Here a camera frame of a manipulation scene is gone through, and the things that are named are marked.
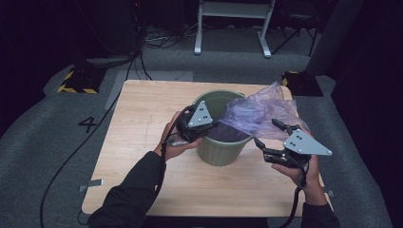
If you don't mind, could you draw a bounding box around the green plastic trash bin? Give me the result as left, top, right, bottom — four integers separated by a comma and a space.
192, 89, 255, 167

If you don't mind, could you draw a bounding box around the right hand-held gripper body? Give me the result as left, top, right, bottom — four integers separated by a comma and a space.
262, 124, 334, 169

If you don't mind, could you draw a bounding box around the white metal stand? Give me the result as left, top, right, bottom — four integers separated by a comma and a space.
193, 0, 277, 59

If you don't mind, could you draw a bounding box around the black tripod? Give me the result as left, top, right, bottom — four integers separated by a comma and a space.
270, 4, 320, 58

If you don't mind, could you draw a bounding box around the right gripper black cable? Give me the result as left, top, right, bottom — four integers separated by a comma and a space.
278, 157, 311, 228

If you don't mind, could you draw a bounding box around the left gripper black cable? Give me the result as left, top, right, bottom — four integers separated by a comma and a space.
154, 105, 196, 195

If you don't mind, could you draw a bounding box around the person's right hand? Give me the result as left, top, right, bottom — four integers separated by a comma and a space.
271, 155, 328, 205

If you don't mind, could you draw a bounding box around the purple plastic bag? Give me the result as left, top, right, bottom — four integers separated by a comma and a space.
218, 81, 311, 143

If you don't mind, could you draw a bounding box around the grey column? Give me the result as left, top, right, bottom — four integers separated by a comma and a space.
305, 0, 365, 77

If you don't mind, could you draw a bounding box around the bundle of floor cables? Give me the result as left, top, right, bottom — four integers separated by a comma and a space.
142, 23, 200, 50

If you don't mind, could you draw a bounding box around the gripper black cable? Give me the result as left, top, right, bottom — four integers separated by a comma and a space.
278, 157, 311, 228
154, 105, 196, 195

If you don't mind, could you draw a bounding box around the person's left hand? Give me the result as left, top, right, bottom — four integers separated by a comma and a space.
154, 110, 202, 162

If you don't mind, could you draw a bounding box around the black yellow striped base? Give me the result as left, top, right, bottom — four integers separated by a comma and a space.
57, 66, 107, 95
281, 70, 324, 98

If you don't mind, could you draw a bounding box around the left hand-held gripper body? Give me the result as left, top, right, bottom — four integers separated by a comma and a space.
175, 100, 220, 143

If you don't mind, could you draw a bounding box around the dark equipment stand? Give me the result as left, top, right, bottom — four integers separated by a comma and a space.
72, 0, 142, 69

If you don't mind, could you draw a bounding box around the long black floor cable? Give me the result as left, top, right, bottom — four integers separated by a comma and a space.
39, 56, 141, 228

